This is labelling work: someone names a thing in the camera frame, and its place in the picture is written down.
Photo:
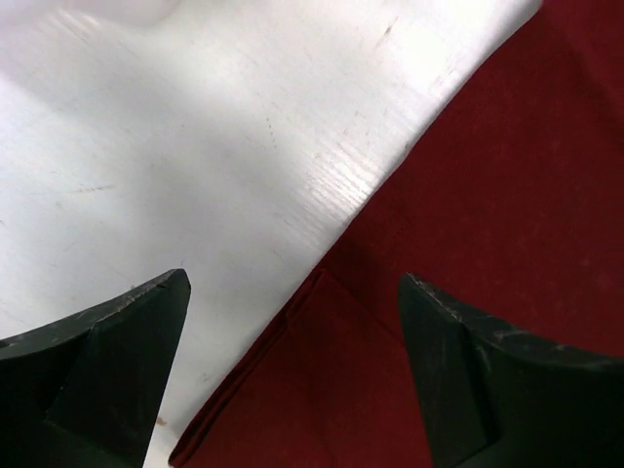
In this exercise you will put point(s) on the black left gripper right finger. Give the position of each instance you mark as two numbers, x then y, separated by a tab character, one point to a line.
494	395

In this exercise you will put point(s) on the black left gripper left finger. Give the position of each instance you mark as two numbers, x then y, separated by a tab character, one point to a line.
85	391

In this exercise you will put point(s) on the dark red t shirt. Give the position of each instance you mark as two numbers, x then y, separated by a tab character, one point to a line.
511	202

